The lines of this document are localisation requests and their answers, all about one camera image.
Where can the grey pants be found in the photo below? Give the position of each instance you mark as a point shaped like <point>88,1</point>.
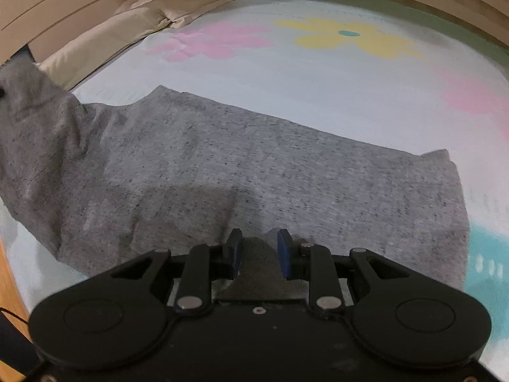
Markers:
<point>246,167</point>

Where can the floral print bed blanket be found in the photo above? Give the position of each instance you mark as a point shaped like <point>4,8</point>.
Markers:
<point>318,87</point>

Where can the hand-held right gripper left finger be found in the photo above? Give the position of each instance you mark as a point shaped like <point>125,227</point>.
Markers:
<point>237,255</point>

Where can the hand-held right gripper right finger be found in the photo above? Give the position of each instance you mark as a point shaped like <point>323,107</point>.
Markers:
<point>283,255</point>

